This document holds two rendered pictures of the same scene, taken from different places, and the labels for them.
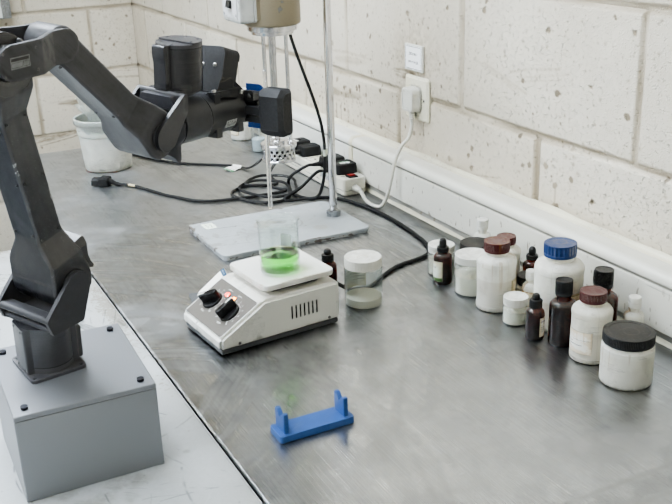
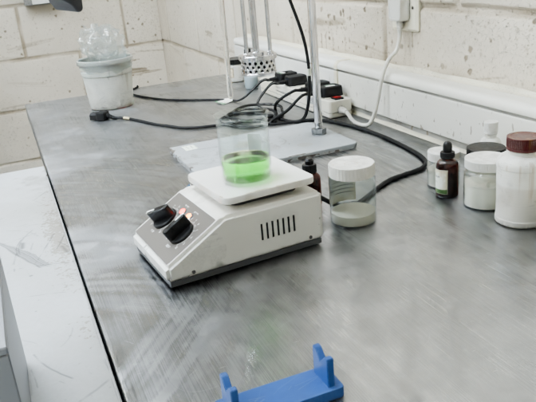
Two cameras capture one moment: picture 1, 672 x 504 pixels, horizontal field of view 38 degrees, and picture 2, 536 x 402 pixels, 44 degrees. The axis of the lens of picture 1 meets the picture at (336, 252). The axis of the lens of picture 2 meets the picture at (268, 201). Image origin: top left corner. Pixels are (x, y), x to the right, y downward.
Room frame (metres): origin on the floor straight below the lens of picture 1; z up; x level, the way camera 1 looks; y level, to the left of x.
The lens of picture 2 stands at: (0.60, -0.01, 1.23)
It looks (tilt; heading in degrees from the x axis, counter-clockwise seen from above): 20 degrees down; 6
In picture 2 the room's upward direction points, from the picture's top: 5 degrees counter-clockwise
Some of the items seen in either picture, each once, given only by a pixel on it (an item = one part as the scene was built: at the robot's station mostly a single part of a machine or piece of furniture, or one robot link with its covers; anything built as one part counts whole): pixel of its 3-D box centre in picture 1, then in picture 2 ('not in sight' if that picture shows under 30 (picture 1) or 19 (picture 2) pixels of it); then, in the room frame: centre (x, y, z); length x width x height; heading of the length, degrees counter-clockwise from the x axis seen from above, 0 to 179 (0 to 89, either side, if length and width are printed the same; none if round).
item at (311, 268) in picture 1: (280, 268); (249, 178); (1.36, 0.08, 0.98); 0.12 x 0.12 x 0.01; 32
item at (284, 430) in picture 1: (312, 414); (278, 384); (1.04, 0.04, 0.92); 0.10 x 0.03 x 0.04; 117
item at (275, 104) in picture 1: (218, 110); not in sight; (1.26, 0.15, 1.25); 0.19 x 0.08 x 0.06; 53
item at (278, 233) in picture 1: (279, 246); (245, 148); (1.34, 0.08, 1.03); 0.07 x 0.06 x 0.08; 24
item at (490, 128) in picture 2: (482, 241); (490, 147); (1.56, -0.25, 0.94); 0.03 x 0.03 x 0.08
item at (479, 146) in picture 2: (475, 258); (485, 166); (1.51, -0.23, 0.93); 0.05 x 0.05 x 0.06
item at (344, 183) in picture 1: (314, 164); (301, 92); (2.16, 0.04, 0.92); 0.40 x 0.06 x 0.04; 26
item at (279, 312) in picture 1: (267, 299); (233, 216); (1.34, 0.11, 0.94); 0.22 x 0.13 x 0.08; 122
